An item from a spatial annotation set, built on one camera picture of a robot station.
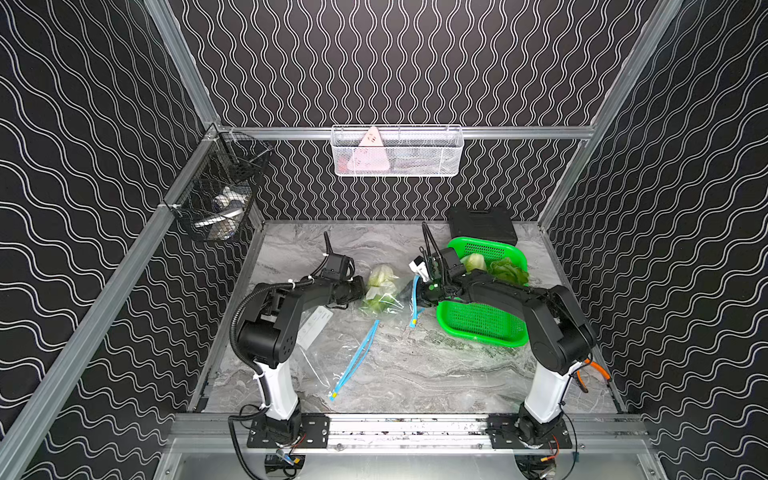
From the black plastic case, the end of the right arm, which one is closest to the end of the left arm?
the end of the right arm

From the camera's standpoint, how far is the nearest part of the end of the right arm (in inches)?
28.3

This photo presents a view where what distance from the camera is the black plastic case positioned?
1121 mm

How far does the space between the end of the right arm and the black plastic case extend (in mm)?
327

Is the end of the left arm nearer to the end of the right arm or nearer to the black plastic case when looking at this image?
the end of the right arm
